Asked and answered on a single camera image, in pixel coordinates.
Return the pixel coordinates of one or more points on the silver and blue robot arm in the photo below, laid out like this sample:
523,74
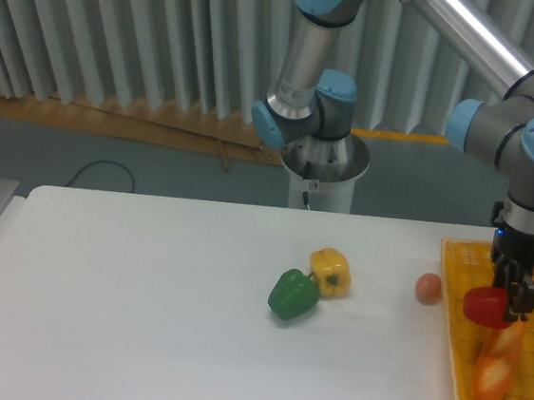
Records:
308,110

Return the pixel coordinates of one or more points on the yellow woven basket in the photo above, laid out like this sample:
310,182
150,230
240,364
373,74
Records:
466,264

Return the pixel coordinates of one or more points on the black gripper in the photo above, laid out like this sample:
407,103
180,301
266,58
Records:
512,245

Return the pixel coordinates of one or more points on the yellow bell pepper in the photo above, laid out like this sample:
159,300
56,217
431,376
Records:
331,271

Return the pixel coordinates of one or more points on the toy baguette bread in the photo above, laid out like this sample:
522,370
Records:
497,363

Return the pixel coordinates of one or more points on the brown egg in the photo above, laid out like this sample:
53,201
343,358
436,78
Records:
428,289

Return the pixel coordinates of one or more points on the red bell pepper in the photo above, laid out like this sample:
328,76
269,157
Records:
486,306

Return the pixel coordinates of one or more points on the flat brown cardboard sheet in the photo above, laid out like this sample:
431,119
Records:
229,138

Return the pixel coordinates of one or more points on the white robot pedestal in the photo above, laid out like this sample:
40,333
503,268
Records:
318,186

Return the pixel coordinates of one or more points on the green bell pepper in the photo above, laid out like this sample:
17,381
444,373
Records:
295,294

